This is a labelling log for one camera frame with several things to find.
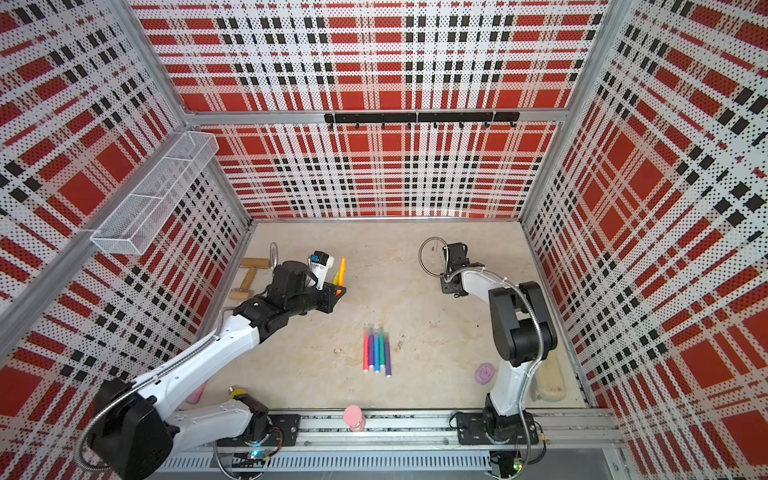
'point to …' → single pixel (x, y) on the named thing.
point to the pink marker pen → (366, 351)
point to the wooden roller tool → (251, 264)
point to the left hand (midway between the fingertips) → (346, 289)
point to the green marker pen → (381, 350)
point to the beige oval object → (551, 384)
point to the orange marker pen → (342, 275)
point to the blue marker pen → (372, 351)
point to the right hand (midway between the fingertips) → (459, 281)
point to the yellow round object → (237, 391)
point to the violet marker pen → (387, 352)
